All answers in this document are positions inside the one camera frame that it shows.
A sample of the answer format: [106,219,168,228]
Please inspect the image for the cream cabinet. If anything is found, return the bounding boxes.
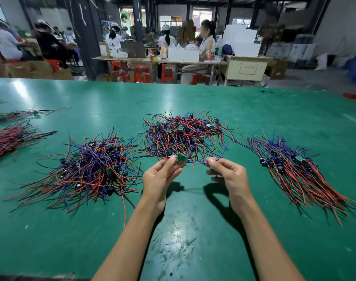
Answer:
[223,55,271,87]

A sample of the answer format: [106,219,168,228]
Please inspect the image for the small bunch of set-aside wires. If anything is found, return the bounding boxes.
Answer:
[236,135,356,226]

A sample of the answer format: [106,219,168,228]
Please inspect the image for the long wooden work table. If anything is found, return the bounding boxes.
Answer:
[93,55,272,87]

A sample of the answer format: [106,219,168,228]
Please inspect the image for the row of cardboard boxes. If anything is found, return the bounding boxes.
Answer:
[0,59,75,81]

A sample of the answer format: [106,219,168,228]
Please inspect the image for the red plastic stool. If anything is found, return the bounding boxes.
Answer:
[160,63,174,84]
[191,73,211,86]
[111,60,132,83]
[45,59,63,73]

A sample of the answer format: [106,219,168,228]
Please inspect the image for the person's left forearm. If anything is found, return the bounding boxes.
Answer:
[92,205,167,281]

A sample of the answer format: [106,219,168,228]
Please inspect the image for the dark pillar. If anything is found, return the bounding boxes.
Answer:
[64,0,109,80]

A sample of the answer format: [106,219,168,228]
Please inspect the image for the row of white containers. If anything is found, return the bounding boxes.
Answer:
[168,45,200,63]

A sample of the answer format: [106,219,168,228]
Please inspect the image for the brown cardboard box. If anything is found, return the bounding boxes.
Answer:
[266,58,290,80]

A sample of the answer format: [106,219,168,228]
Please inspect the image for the pile of wires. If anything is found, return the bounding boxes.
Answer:
[142,111,236,163]

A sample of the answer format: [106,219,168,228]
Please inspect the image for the stack of white boxes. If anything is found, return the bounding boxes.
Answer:
[223,24,262,58]

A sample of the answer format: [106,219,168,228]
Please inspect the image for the person's right hand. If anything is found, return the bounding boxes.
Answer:
[205,157,253,215]

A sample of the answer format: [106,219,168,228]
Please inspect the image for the person's left hand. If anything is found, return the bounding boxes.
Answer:
[141,154,186,215]

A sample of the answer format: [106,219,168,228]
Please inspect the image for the single red blue wire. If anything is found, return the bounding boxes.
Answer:
[166,150,228,166]

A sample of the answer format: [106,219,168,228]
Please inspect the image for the person's right forearm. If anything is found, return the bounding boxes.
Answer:
[233,203,306,281]

